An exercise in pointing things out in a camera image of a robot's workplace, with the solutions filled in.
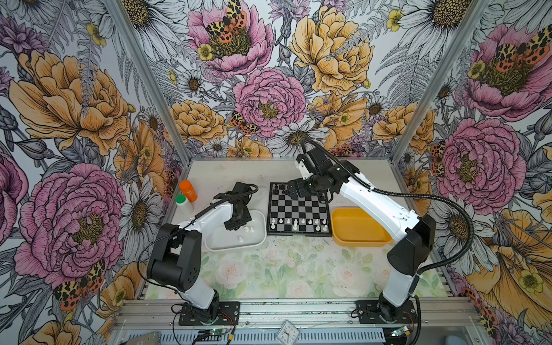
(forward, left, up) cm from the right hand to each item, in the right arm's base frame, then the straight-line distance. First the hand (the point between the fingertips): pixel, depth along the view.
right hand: (301, 195), depth 80 cm
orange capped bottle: (+14, +50, -13) cm, 53 cm away
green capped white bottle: (+6, +50, -13) cm, 52 cm away
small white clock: (-40, +6, -19) cm, 45 cm away
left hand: (-4, +25, -16) cm, 30 cm away
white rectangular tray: (-6, +34, -20) cm, 40 cm away
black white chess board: (+2, -1, -19) cm, 20 cm away
